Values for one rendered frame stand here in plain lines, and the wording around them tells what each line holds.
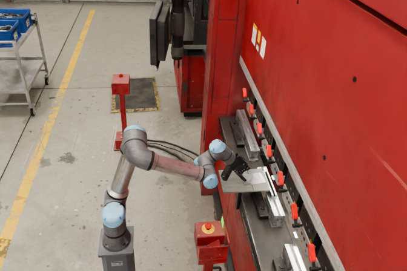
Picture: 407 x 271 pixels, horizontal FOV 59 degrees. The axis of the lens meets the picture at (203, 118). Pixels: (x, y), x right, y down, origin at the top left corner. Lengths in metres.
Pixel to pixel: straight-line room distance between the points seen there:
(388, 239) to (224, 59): 1.83
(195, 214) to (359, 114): 2.30
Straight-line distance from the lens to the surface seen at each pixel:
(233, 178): 2.11
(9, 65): 5.24
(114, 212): 1.93
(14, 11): 5.08
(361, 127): 1.15
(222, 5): 2.47
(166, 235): 3.10
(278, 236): 2.04
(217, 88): 2.71
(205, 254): 2.06
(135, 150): 1.67
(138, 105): 4.60
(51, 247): 3.18
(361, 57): 1.15
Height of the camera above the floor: 2.43
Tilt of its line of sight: 34 degrees down
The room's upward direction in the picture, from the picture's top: 4 degrees clockwise
